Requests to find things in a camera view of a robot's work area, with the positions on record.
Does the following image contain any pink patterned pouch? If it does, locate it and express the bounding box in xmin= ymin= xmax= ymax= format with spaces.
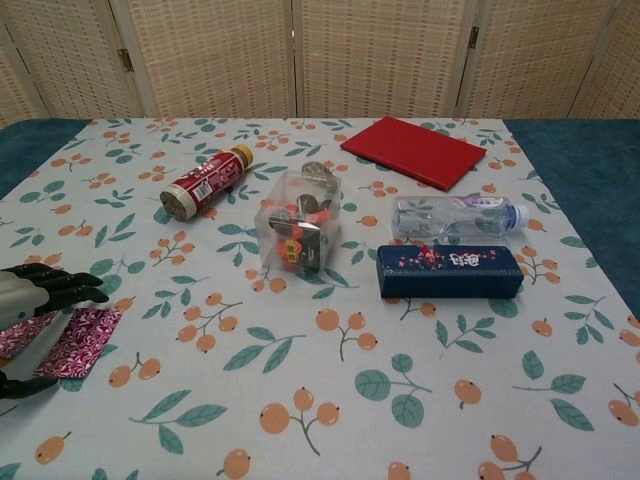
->
xmin=0 ymin=306 xmax=124 ymax=380

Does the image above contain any red booklet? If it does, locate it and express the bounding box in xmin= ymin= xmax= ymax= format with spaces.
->
xmin=339 ymin=115 xmax=488 ymax=192

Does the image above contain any red coffee bottle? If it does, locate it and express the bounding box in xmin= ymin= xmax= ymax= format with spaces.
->
xmin=159 ymin=143 xmax=255 ymax=221

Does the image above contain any floral fruit print tablecloth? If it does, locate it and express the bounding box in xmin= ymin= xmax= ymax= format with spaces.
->
xmin=0 ymin=117 xmax=640 ymax=480

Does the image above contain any woven bamboo folding screen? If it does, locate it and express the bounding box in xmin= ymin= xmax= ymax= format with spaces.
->
xmin=0 ymin=0 xmax=640 ymax=126

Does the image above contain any clear plastic box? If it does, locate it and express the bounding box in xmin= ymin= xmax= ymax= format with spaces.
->
xmin=253 ymin=169 xmax=344 ymax=275

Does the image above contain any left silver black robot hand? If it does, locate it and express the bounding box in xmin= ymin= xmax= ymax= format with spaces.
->
xmin=0 ymin=264 xmax=110 ymax=401

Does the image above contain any navy blue rectangular box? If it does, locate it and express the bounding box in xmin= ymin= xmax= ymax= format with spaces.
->
xmin=376 ymin=243 xmax=524 ymax=300

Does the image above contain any clear water bottle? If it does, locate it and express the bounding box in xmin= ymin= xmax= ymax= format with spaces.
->
xmin=392 ymin=193 xmax=531 ymax=240

